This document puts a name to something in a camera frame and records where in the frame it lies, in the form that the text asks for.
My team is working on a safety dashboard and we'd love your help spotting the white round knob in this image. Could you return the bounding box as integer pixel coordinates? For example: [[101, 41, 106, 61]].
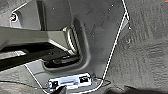
[[9, 12, 20, 24]]

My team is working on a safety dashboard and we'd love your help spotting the thin robot cable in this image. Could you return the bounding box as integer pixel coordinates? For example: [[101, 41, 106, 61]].
[[89, 73, 113, 87]]

